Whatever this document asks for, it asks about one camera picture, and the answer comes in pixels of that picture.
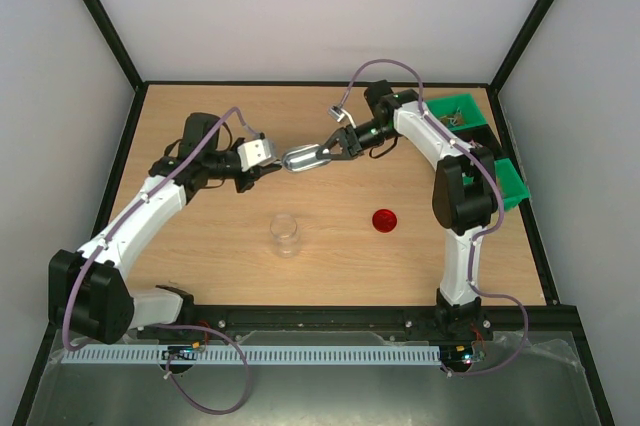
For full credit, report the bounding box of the silver metal scoop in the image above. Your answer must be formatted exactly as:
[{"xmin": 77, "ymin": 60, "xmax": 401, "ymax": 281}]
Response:
[{"xmin": 281, "ymin": 144, "xmax": 331, "ymax": 173}]

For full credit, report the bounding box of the green bin with lollipops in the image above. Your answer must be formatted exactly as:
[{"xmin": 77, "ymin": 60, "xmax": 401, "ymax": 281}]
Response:
[{"xmin": 426, "ymin": 93, "xmax": 487, "ymax": 132}]

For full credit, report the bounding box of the black bin with swirl lollipops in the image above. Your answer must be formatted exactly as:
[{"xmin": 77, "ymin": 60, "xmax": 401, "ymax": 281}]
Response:
[{"xmin": 453, "ymin": 124, "xmax": 507, "ymax": 161}]

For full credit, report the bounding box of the green bin with gummy candies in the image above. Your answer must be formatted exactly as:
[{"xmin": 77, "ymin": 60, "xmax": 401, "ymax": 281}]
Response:
[{"xmin": 495, "ymin": 158, "xmax": 530, "ymax": 211}]

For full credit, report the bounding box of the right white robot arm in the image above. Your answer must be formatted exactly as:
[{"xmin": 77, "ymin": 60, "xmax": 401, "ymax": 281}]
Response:
[{"xmin": 316, "ymin": 80, "xmax": 504, "ymax": 338}]

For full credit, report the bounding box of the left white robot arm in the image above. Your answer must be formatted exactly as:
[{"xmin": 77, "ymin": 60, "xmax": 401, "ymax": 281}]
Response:
[{"xmin": 48, "ymin": 107, "xmax": 281, "ymax": 351}]

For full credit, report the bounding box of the clear glass jar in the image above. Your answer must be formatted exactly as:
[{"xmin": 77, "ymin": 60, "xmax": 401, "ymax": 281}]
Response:
[{"xmin": 270, "ymin": 214, "xmax": 300, "ymax": 258}]

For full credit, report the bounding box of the red jar lid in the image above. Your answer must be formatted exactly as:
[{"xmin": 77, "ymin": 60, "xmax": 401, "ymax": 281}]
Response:
[{"xmin": 371, "ymin": 208, "xmax": 398, "ymax": 233}]

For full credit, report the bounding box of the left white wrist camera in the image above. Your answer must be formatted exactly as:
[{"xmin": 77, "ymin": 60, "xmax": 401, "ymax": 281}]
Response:
[{"xmin": 237, "ymin": 138, "xmax": 277, "ymax": 171}]

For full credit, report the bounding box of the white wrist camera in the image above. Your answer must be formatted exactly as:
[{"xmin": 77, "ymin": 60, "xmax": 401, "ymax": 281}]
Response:
[
  {"xmin": 328, "ymin": 105, "xmax": 351, "ymax": 123},
  {"xmin": 237, "ymin": 138, "xmax": 277, "ymax": 171}
]

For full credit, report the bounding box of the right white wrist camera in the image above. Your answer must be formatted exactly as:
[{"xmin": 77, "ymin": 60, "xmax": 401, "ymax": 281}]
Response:
[{"xmin": 328, "ymin": 105, "xmax": 351, "ymax": 123}]

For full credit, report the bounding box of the light blue cable duct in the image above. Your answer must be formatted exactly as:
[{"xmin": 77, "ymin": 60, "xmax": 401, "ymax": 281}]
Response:
[{"xmin": 61, "ymin": 345, "xmax": 441, "ymax": 366}]

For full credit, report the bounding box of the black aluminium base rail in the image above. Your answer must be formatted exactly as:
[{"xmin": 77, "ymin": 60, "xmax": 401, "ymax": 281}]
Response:
[{"xmin": 49, "ymin": 303, "xmax": 581, "ymax": 342}]

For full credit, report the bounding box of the black frame post left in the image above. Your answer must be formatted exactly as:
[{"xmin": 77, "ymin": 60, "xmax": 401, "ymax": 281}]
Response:
[{"xmin": 82, "ymin": 0, "xmax": 143, "ymax": 91}]

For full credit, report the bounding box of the black frame post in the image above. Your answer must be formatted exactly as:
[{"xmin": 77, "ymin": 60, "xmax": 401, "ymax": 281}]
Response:
[
  {"xmin": 489, "ymin": 0, "xmax": 555, "ymax": 95},
  {"xmin": 82, "ymin": 0, "xmax": 143, "ymax": 91}
]

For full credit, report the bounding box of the black frame post right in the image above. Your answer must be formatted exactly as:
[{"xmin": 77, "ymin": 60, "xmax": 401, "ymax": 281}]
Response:
[{"xmin": 489, "ymin": 0, "xmax": 555, "ymax": 95}]

